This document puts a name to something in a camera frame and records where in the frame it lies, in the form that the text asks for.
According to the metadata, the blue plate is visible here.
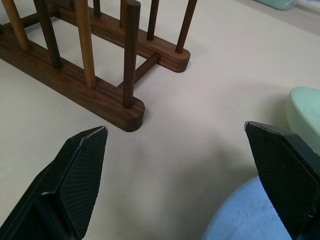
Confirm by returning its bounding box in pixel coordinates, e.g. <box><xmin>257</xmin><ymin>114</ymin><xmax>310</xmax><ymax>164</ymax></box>
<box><xmin>201</xmin><ymin>175</ymin><xmax>293</xmax><ymax>240</ymax></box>

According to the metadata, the wooden dish rack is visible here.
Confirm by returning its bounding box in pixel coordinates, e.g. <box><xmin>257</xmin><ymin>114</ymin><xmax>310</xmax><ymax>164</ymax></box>
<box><xmin>0</xmin><ymin>0</ymin><xmax>197</xmax><ymax>133</ymax></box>

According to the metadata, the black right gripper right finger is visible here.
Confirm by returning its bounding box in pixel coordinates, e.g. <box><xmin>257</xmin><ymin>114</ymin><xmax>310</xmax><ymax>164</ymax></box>
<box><xmin>244</xmin><ymin>121</ymin><xmax>320</xmax><ymax>240</ymax></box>

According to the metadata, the green plate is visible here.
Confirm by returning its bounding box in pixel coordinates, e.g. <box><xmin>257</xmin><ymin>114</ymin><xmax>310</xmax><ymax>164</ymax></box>
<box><xmin>286</xmin><ymin>86</ymin><xmax>320</xmax><ymax>153</ymax></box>

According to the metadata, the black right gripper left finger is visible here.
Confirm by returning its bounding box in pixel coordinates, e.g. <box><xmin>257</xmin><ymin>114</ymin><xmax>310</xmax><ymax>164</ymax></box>
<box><xmin>0</xmin><ymin>125</ymin><xmax>109</xmax><ymax>240</ymax></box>

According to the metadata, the pale green object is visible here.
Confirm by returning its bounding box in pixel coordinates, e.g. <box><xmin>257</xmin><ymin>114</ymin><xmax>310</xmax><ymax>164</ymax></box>
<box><xmin>255</xmin><ymin>0</ymin><xmax>298</xmax><ymax>12</ymax></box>

